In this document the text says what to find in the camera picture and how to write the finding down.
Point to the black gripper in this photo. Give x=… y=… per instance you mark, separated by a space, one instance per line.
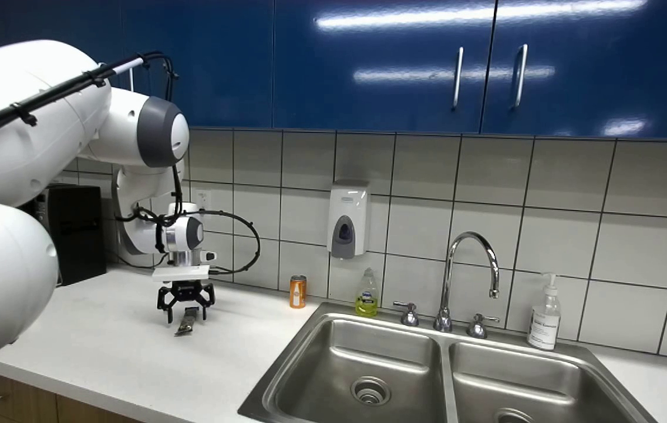
x=186 y=289

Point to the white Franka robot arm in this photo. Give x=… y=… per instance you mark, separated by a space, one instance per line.
x=5 y=273

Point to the stainless steel double sink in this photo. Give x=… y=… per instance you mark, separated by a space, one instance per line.
x=396 y=367

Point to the small brown jar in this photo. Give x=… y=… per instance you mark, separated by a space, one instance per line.
x=296 y=291

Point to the black countertop appliance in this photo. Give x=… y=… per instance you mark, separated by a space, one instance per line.
x=75 y=236

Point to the wooden base cabinet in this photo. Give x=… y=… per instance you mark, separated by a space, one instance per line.
x=28 y=403

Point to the chrome faucet knob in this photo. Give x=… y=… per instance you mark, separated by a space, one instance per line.
x=478 y=324
x=410 y=315

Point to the chrome gooseneck faucet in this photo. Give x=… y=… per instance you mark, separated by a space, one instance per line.
x=447 y=283

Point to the white pump soap bottle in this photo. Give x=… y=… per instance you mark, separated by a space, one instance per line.
x=544 y=324

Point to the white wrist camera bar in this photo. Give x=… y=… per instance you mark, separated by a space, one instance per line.
x=182 y=273

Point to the white wall soap dispenser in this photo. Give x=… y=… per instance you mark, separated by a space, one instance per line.
x=345 y=220

